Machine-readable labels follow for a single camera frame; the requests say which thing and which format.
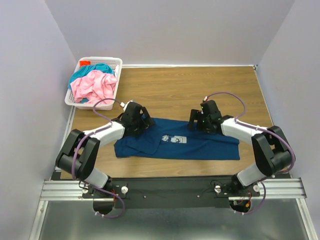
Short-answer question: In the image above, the dark blue t shirt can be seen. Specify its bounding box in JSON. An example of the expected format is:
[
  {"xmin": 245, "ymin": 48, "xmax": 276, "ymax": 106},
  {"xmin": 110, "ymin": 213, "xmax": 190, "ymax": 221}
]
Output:
[{"xmin": 114, "ymin": 118, "xmax": 240, "ymax": 161}]

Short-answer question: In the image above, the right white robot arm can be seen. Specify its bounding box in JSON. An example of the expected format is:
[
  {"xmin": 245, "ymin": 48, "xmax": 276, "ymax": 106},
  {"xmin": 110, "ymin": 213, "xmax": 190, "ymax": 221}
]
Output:
[{"xmin": 188, "ymin": 100, "xmax": 295, "ymax": 196}]

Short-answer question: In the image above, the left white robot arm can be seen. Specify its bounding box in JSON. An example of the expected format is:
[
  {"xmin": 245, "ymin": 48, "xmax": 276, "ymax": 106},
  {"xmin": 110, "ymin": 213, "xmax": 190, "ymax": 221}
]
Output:
[{"xmin": 55, "ymin": 100, "xmax": 156, "ymax": 198}]

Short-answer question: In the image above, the pink t shirt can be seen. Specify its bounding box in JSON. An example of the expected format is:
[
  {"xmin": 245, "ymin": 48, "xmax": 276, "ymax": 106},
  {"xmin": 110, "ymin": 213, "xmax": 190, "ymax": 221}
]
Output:
[{"xmin": 70, "ymin": 70, "xmax": 118, "ymax": 105}]

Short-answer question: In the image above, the white plastic laundry basket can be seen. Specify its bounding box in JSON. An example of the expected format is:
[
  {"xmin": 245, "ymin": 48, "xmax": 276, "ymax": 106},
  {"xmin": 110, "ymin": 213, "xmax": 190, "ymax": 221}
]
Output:
[{"xmin": 65, "ymin": 56, "xmax": 123, "ymax": 110}]

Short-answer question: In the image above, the teal t shirt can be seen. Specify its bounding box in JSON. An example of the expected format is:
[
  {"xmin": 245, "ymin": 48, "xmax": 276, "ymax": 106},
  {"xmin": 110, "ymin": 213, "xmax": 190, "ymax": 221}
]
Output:
[{"xmin": 68, "ymin": 63, "xmax": 116, "ymax": 93}]

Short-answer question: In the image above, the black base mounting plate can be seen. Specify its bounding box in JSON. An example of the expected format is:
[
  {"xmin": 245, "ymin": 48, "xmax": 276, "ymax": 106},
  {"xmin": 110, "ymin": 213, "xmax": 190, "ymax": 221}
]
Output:
[{"xmin": 82, "ymin": 175, "xmax": 261, "ymax": 213}]

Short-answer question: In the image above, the orange cloth in basket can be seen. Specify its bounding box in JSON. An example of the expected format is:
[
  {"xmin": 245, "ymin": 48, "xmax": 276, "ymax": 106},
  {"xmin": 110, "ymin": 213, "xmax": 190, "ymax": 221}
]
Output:
[{"xmin": 79, "ymin": 60, "xmax": 91, "ymax": 68}]

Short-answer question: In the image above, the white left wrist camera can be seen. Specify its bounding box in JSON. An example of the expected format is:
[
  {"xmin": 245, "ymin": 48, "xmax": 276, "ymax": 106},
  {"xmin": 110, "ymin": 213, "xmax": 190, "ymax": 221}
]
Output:
[{"xmin": 119, "ymin": 100, "xmax": 133, "ymax": 112}]

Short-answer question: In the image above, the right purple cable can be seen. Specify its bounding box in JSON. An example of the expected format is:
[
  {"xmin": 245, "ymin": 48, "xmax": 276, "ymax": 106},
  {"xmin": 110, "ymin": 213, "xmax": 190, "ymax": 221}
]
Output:
[{"xmin": 202, "ymin": 91, "xmax": 297, "ymax": 216}]

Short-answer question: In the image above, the purple cable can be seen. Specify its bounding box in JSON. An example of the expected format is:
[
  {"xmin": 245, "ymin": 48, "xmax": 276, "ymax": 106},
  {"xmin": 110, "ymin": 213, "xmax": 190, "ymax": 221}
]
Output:
[
  {"xmin": 202, "ymin": 91, "xmax": 297, "ymax": 216},
  {"xmin": 70, "ymin": 98, "xmax": 126, "ymax": 219}
]

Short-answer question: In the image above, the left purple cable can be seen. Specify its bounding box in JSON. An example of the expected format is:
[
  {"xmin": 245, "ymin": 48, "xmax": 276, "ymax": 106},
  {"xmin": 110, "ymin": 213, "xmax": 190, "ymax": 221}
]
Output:
[{"xmin": 70, "ymin": 98, "xmax": 126, "ymax": 219}]

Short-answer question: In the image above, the aluminium frame rail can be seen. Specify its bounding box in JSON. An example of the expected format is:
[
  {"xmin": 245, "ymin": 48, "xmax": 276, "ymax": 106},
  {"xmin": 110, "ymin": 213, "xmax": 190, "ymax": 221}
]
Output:
[{"xmin": 30, "ymin": 178, "xmax": 318, "ymax": 240}]

